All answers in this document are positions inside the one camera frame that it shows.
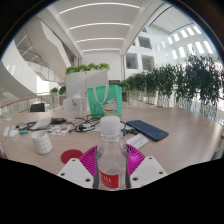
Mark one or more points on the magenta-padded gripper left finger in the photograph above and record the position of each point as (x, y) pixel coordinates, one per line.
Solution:
(75, 171)

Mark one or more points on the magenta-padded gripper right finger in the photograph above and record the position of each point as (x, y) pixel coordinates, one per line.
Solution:
(148, 170)

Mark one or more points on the clear red-labelled water bottle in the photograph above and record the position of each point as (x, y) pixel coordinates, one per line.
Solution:
(111, 156)

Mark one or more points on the flat round red coaster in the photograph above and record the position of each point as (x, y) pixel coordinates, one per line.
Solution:
(70, 155)

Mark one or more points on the clear plastic packet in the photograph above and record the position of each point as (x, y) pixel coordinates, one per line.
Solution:
(137, 141)

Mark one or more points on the colourful sticker sheet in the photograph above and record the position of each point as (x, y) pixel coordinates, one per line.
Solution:
(59, 130)

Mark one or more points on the white grid-pattern mug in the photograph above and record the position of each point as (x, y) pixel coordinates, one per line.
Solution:
(41, 142)

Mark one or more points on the small black device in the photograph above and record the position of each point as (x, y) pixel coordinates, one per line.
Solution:
(58, 120)

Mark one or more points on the brown notebook with paper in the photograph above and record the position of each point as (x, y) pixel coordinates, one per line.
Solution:
(41, 123)

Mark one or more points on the clear white-lidded sports bottle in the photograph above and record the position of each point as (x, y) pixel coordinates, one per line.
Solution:
(77, 106)

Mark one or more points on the white computer mouse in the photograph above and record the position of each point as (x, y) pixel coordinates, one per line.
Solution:
(13, 133)

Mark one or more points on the black office chair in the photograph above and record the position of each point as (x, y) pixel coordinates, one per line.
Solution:
(37, 107)

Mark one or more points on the green tote bag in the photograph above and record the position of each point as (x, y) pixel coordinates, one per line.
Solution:
(106, 100)

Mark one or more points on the white power strip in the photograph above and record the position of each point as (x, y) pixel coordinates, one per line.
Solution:
(6, 131)

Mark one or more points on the wood-topped glass railing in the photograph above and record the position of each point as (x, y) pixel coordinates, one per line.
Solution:
(20, 103)

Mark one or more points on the white cabinet with plants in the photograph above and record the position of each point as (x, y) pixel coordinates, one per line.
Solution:
(83, 81)

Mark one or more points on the row of green plants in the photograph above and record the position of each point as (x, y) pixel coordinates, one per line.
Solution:
(193, 81)

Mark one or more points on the white staircase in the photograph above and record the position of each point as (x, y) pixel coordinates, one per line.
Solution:
(50, 46)

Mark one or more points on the group of ceiling lights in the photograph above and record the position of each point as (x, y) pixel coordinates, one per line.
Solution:
(100, 25)

